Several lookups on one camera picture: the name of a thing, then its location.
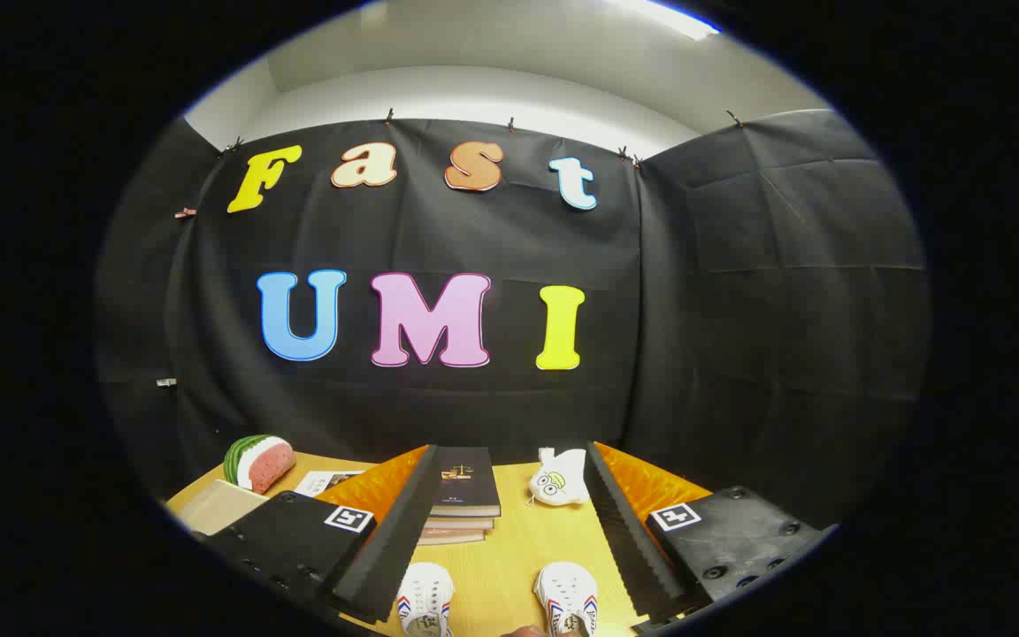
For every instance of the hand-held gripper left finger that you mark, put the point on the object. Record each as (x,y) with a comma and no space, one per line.
(394,548)

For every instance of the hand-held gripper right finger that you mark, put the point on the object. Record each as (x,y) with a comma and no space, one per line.
(629,540)

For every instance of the white canvas shoe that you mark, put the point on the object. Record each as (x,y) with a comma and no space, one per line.
(567,597)
(425,597)

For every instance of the beige fabric storage box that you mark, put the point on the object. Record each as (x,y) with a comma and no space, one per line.
(218,506)

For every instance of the brown cover book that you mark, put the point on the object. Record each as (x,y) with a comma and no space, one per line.
(452,536)
(461,523)

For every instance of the white plush toy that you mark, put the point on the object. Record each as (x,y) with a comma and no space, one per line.
(558,478)

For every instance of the white portrait cover book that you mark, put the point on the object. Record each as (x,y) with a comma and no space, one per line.
(319,483)

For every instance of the black cover book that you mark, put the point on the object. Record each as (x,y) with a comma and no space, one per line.
(465,478)

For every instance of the watermelon slice toy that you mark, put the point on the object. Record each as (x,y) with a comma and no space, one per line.
(266,464)

